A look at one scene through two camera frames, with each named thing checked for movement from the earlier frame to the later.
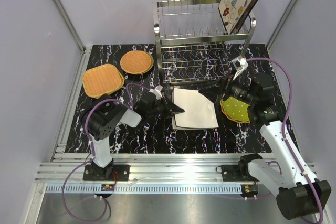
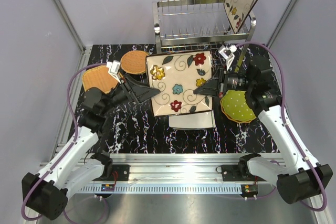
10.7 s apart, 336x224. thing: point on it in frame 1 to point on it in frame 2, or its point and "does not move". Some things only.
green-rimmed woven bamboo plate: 136,62 does not move
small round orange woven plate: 136,62 does not move
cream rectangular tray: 174,126 to 209,120
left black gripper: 170,108 to 138,92
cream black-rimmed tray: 199,111 does not move
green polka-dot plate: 236,109 does not move
